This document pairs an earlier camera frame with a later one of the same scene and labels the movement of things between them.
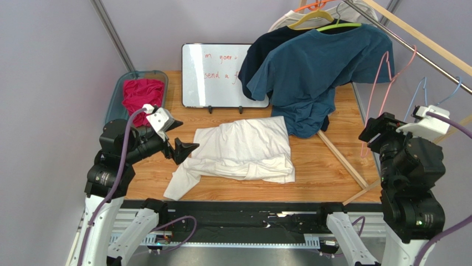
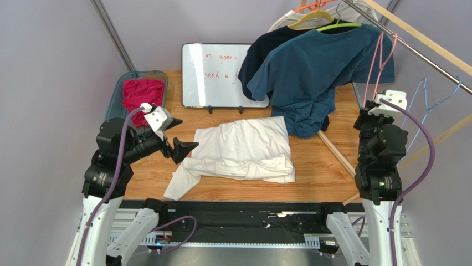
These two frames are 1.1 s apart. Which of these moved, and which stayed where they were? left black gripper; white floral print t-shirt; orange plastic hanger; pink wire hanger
Moved: pink wire hanger
Stayed: left black gripper; white floral print t-shirt; orange plastic hanger
